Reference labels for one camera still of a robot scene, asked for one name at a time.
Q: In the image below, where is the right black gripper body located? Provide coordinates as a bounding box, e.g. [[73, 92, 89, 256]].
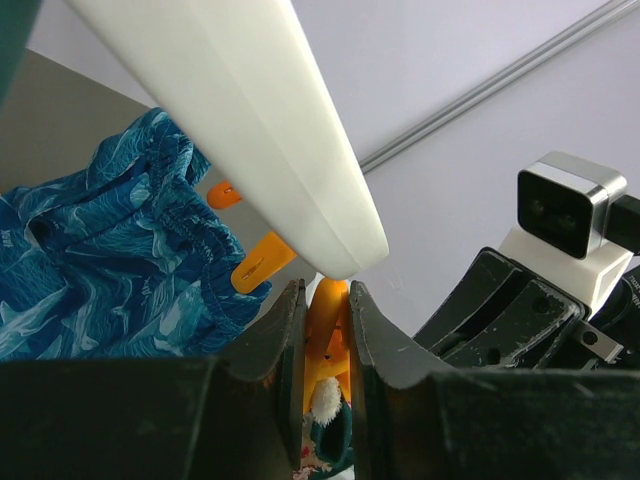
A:
[[413, 247, 623, 370]]

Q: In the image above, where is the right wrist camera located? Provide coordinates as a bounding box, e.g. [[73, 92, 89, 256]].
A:
[[498, 151, 639, 317]]

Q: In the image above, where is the blue patterned cloth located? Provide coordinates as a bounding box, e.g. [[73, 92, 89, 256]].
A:
[[1, 108, 270, 362]]

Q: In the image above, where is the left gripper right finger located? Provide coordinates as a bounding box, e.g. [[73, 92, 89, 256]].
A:
[[350, 281, 639, 479]]

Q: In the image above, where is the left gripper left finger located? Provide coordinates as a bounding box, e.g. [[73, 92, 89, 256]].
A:
[[1, 280, 306, 479]]

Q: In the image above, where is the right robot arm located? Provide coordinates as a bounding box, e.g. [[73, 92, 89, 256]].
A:
[[414, 247, 639, 370]]

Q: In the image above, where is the white round clip hanger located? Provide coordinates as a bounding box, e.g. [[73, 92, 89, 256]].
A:
[[72, 1, 389, 410]]

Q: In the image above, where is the dark teal sock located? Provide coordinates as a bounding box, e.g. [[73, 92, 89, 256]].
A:
[[293, 377, 354, 479]]

